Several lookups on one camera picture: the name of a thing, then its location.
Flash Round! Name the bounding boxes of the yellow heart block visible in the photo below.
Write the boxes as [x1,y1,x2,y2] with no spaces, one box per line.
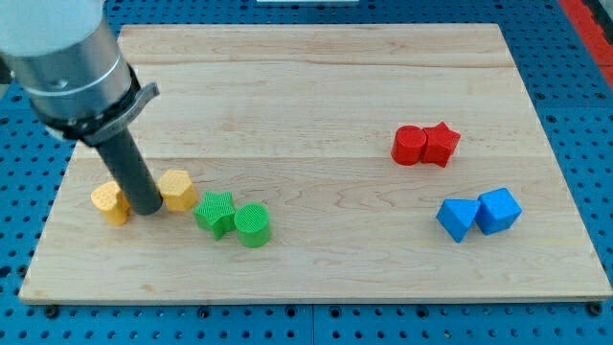
[90,181,131,225]

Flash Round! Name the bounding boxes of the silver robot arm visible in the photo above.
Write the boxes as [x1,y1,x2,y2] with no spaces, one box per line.
[1,0,162,215]

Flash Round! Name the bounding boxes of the red cylinder block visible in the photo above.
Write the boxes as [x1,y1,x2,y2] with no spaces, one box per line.
[391,126,427,166]

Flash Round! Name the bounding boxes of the yellow pentagon block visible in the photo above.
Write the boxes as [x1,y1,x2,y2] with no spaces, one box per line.
[158,170,198,212]

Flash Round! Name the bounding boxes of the blue triangle block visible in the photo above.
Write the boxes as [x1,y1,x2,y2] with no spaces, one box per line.
[436,198,481,243]

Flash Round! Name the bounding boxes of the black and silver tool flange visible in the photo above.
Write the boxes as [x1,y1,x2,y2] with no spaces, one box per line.
[43,67,160,147]

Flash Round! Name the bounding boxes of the green star block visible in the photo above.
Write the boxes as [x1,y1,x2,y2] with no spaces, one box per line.
[193,191,236,241]

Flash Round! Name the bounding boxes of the wooden board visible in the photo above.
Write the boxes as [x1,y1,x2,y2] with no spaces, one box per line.
[19,24,612,306]

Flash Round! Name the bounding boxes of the blue cube block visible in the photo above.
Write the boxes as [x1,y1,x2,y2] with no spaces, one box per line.
[475,188,522,235]

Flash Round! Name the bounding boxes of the green cylinder block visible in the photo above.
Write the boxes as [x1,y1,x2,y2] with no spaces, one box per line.
[234,203,271,248]

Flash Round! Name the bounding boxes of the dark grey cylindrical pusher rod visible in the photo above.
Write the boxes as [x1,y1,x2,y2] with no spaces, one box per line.
[96,129,163,216]

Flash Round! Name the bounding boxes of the red star block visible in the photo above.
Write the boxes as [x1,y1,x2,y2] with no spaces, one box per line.
[421,122,461,168]

